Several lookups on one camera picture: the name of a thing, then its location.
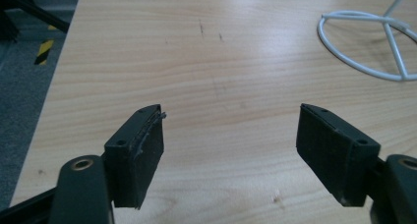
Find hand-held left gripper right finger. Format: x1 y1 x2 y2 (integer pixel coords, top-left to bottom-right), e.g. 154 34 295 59
295 102 382 208

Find black metal stand leg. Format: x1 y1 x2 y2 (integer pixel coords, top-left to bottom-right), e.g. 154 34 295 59
0 0 71 41

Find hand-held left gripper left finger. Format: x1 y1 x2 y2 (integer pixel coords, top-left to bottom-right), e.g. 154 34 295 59
103 103 167 210

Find yellow black striped floor tape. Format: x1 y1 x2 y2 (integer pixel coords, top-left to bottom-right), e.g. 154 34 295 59
33 25 58 67

